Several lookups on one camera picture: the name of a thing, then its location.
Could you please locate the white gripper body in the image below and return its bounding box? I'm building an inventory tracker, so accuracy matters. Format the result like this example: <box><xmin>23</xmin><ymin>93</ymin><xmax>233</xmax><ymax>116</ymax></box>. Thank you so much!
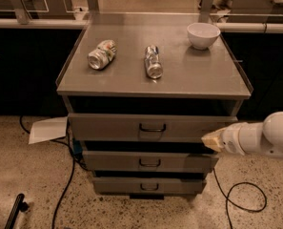
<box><xmin>221</xmin><ymin>122</ymin><xmax>246</xmax><ymax>156</ymax></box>

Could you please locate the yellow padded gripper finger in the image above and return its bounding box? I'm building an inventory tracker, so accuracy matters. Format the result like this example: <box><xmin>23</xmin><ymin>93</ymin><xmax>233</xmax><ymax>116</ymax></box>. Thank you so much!
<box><xmin>201</xmin><ymin>128</ymin><xmax>225</xmax><ymax>144</ymax></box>
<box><xmin>202</xmin><ymin>139</ymin><xmax>224</xmax><ymax>153</ymax></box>

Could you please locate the grey drawer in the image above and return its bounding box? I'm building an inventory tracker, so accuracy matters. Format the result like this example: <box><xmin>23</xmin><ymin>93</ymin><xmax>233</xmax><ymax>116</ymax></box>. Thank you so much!
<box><xmin>69</xmin><ymin>114</ymin><xmax>237</xmax><ymax>142</ymax></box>
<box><xmin>92</xmin><ymin>177</ymin><xmax>206</xmax><ymax>195</ymax></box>
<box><xmin>83</xmin><ymin>151</ymin><xmax>218</xmax><ymax>173</ymax></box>

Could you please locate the grey metal drawer cabinet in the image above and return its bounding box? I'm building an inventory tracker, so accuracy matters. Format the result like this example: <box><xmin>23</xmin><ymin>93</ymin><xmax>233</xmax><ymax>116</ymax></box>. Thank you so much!
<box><xmin>55</xmin><ymin>11</ymin><xmax>254</xmax><ymax>199</ymax></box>

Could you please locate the grey bottom drawer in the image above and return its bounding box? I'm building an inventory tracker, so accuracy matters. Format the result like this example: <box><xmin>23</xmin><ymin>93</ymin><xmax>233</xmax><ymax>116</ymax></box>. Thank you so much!
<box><xmin>92</xmin><ymin>177</ymin><xmax>206</xmax><ymax>195</ymax></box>

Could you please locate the crushed silver blue can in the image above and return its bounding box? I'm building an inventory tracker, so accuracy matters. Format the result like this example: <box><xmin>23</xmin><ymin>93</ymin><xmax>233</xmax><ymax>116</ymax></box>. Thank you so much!
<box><xmin>144</xmin><ymin>45</ymin><xmax>163</xmax><ymax>79</ymax></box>

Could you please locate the white ceramic bowl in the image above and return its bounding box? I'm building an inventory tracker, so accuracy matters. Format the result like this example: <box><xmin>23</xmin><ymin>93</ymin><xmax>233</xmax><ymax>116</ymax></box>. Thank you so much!
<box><xmin>187</xmin><ymin>23</ymin><xmax>221</xmax><ymax>50</ymax></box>

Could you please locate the crushed green white can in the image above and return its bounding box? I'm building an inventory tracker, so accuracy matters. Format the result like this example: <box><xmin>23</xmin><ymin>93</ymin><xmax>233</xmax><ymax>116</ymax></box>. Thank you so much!
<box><xmin>87</xmin><ymin>40</ymin><xmax>117</xmax><ymax>71</ymax></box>

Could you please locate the white paper sheet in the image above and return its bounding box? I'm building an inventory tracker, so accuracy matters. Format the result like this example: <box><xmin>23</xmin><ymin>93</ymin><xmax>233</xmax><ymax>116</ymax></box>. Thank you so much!
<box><xmin>29</xmin><ymin>116</ymin><xmax>68</xmax><ymax>144</ymax></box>

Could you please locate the black bar object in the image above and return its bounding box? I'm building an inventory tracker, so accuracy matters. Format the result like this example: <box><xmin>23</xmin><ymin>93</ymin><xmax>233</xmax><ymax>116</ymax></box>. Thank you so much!
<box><xmin>4</xmin><ymin>194</ymin><xmax>29</xmax><ymax>229</ymax></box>

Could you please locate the black cable right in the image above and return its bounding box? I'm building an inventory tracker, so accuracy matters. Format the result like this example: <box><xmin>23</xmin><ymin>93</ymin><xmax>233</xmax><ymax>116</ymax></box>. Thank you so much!
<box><xmin>212</xmin><ymin>168</ymin><xmax>268</xmax><ymax>229</ymax></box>

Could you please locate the black cable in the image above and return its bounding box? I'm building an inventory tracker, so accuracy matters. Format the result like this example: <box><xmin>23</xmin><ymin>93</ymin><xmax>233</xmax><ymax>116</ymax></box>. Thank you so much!
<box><xmin>18</xmin><ymin>114</ymin><xmax>88</xmax><ymax>229</ymax></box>
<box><xmin>212</xmin><ymin>168</ymin><xmax>268</xmax><ymax>229</ymax></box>

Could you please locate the black cable left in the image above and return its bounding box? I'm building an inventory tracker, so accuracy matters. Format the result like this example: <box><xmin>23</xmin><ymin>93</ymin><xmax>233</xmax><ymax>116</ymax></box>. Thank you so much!
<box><xmin>18</xmin><ymin>114</ymin><xmax>88</xmax><ymax>229</ymax></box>

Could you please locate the white horizontal rail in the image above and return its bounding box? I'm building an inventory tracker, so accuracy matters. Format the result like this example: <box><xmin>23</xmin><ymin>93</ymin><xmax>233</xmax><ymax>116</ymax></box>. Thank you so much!
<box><xmin>0</xmin><ymin>18</ymin><xmax>283</xmax><ymax>33</ymax></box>

